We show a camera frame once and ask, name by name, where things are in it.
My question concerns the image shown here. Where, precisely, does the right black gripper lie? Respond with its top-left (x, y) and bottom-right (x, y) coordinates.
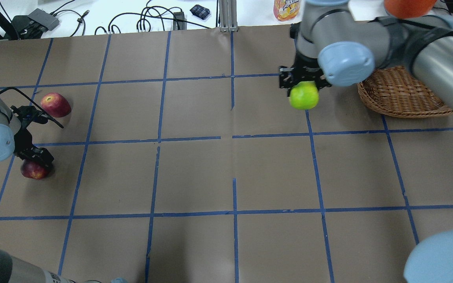
top-left (278, 53), bottom-right (332, 90)

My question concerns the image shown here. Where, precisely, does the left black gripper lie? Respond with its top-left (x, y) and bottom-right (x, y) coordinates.
top-left (10, 106), bottom-right (54, 172)

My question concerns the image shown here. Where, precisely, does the dark red apple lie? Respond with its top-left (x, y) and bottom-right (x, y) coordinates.
top-left (20, 160), bottom-right (51, 180)

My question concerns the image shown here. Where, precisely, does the green apple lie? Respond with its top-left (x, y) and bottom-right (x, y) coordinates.
top-left (288, 82), bottom-right (320, 110)

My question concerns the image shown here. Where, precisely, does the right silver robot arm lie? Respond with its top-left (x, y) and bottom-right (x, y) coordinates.
top-left (279, 0), bottom-right (453, 283)

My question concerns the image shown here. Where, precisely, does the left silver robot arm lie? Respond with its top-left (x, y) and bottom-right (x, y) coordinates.
top-left (0, 87), bottom-right (63, 171)

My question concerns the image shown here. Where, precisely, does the woven wicker basket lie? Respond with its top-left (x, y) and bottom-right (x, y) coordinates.
top-left (357, 66), bottom-right (453, 119)

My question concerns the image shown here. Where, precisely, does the red yellow apple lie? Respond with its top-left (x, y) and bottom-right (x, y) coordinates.
top-left (40, 92), bottom-right (72, 118)

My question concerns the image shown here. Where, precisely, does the orange drink bottle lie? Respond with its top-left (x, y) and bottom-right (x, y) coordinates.
top-left (273, 0), bottom-right (301, 22)

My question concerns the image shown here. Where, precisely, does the orange round container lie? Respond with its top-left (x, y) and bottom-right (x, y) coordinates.
top-left (383, 0), bottom-right (436, 18)

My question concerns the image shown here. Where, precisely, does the dark blue checkered pouch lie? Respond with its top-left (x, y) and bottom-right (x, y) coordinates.
top-left (190, 5), bottom-right (211, 20)

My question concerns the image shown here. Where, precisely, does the grey hub box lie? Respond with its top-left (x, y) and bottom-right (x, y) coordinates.
top-left (28, 8), bottom-right (60, 31)

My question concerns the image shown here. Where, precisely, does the aluminium frame post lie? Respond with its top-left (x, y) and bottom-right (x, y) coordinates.
top-left (217, 0), bottom-right (238, 32)

